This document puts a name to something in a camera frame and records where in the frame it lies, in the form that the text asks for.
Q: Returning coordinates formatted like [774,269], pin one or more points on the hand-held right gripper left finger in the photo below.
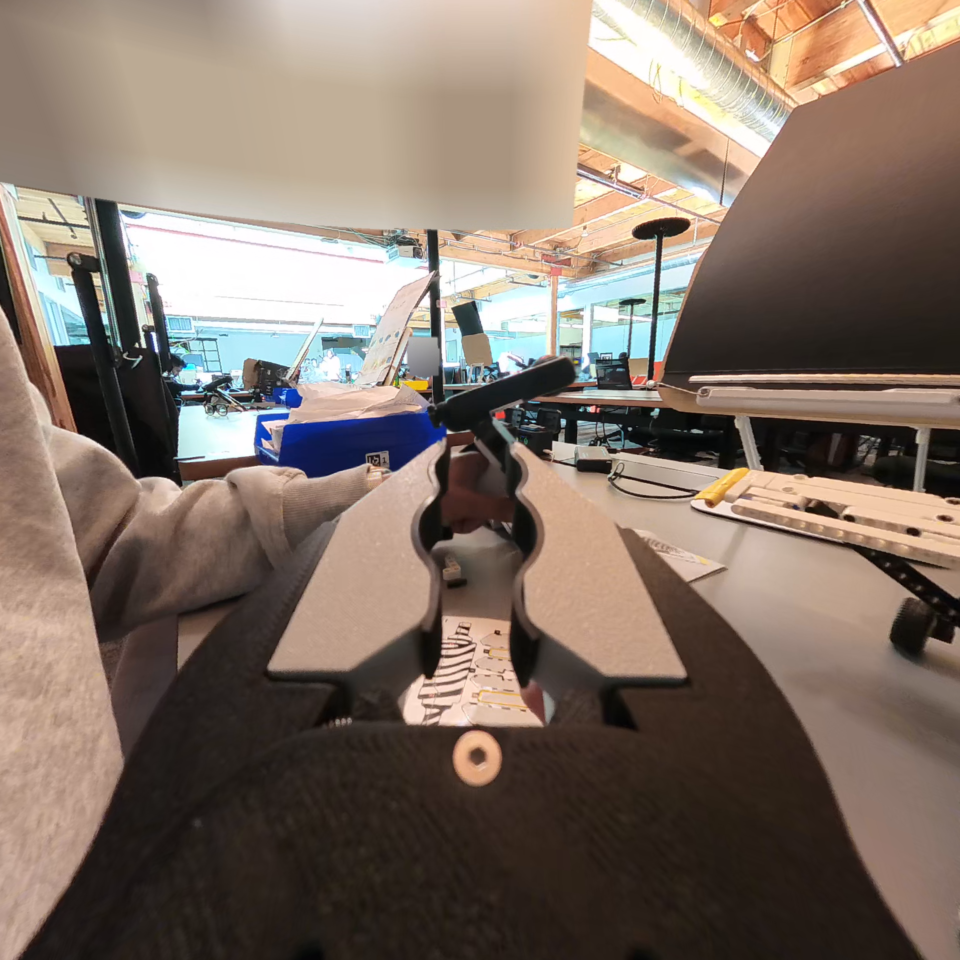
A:
[352,600]

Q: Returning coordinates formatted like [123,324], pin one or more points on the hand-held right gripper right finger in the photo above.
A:
[600,600]

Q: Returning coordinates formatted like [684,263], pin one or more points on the person's left forearm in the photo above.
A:
[247,517]

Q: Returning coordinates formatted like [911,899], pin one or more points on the white bent lego liftarm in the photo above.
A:
[451,564]

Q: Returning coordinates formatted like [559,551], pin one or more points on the zebra striped lego vehicle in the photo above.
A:
[847,510]

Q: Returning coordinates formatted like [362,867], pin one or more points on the person's left hand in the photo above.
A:
[469,495]

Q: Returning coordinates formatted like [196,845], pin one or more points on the person's right hand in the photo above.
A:
[536,701]

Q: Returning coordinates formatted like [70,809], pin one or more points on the black laptop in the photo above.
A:
[613,373]

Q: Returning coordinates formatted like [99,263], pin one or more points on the dark power adapter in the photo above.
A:
[594,460]

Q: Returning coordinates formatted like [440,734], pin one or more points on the white display board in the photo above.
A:
[397,330]

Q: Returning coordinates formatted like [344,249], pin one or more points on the zebra print sticker sheet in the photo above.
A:
[472,675]

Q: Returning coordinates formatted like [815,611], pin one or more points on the black floor lamp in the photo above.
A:
[631,302]
[660,229]

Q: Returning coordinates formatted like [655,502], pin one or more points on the blue storage bin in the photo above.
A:
[352,442]

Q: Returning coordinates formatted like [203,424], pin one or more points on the white ceiling projector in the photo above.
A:
[409,251]

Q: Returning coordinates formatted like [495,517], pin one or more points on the grey sweatshirt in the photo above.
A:
[45,562]

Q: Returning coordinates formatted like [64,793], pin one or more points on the black desk divider panel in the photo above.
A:
[840,262]

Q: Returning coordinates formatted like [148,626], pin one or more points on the black metal post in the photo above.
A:
[435,300]

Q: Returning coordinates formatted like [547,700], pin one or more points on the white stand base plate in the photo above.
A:
[709,508]

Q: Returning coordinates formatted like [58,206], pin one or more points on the white metal bracket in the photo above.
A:
[922,450]
[748,442]

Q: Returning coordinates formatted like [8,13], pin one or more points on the silver ventilation duct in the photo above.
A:
[697,67]

